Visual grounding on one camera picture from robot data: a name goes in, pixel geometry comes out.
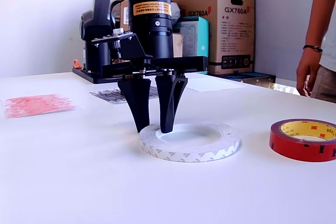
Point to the black scribbled paper sheet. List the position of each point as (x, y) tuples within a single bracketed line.
[(105, 96)]

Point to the blank white paper sheet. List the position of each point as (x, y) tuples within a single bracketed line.
[(215, 85)]

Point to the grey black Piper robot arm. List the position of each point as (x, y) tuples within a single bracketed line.
[(94, 24)]

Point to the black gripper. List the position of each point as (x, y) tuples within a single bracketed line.
[(183, 64)]

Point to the orange clamp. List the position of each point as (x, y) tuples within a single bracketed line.
[(76, 64)]

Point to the clear plastic bag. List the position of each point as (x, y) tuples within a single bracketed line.
[(176, 11)]

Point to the red scribbled paper sheet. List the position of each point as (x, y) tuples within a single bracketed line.
[(39, 106)]

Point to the white tape roll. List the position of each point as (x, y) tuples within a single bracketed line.
[(183, 155)]

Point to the mint teal box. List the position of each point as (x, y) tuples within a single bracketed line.
[(194, 37)]

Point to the red tape roll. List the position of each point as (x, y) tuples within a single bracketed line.
[(294, 150)]

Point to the person's right hand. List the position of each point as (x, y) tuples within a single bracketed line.
[(307, 74)]

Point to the GX760A cardboard box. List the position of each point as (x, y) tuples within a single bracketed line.
[(215, 3)]

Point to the person's right forearm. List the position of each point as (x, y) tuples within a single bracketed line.
[(320, 11)]

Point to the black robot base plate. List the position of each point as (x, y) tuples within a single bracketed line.
[(89, 75)]

